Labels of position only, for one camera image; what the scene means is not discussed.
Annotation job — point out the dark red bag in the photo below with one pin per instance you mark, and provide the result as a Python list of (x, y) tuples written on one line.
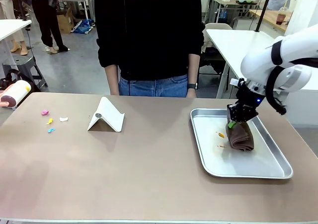
[(7, 81)]

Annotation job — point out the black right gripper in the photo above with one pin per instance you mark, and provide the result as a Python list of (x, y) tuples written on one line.
[(249, 95)]

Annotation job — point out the small white table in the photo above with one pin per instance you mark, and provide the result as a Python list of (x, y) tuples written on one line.
[(12, 27)]

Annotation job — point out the cardboard box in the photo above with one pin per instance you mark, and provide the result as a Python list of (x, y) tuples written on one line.
[(65, 22)]

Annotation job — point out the wooden workbench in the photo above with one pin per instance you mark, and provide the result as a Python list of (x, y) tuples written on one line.
[(270, 18)]

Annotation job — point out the silver metal tray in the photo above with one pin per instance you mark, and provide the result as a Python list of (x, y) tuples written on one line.
[(248, 164)]

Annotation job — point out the bystander in beige clothes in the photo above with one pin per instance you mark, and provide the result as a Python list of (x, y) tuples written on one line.
[(11, 18)]

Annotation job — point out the pink paper scrap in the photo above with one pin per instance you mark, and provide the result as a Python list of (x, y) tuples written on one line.
[(45, 112)]

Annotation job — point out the person's left forearm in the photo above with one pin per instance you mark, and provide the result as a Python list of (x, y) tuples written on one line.
[(194, 70)]

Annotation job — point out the grey metal stool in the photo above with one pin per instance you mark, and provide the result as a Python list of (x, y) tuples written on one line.
[(24, 62)]

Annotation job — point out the blue paper scrap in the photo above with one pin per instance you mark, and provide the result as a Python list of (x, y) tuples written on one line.
[(51, 130)]

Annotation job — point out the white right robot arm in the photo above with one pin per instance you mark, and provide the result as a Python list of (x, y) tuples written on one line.
[(256, 62)]

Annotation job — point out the yellow paper scrap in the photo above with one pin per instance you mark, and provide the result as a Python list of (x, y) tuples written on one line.
[(50, 121)]

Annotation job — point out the plastic cup brown drink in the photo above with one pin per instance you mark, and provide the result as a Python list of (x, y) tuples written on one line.
[(281, 16)]

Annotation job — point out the bystander in black trousers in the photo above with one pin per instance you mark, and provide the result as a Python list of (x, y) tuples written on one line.
[(49, 18)]

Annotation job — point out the cluttered grey desk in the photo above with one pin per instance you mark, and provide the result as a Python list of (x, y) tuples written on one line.
[(236, 0)]

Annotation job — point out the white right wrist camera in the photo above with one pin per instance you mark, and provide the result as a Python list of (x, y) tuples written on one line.
[(236, 82)]

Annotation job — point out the pink white lint roller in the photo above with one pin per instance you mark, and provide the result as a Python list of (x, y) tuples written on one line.
[(16, 93)]

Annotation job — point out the blue plastic bag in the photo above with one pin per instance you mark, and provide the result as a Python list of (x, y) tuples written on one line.
[(83, 27)]

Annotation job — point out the white paper scrap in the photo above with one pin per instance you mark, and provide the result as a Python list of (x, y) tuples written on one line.
[(63, 119)]

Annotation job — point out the black sweater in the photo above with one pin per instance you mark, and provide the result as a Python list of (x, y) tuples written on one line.
[(149, 30)]

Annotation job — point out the white folded stand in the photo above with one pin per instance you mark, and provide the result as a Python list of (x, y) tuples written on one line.
[(109, 117)]

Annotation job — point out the person's right forearm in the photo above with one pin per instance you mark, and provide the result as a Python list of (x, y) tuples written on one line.
[(112, 80)]

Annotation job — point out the black pole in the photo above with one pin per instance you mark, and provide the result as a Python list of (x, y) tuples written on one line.
[(263, 8)]

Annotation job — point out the blue jeans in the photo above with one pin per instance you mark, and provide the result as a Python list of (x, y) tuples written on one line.
[(154, 86)]

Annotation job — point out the beige chair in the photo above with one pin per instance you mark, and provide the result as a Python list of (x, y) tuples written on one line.
[(216, 26)]

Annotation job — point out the person's left hand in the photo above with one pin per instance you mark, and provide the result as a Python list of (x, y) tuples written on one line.
[(191, 93)]

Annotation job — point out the brown towel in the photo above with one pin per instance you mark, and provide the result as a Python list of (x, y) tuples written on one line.
[(241, 139)]

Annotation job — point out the black wrist watch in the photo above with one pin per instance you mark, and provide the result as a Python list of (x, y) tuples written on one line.
[(192, 86)]

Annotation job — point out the orange crumbs in tray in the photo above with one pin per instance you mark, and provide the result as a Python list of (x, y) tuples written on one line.
[(221, 135)]

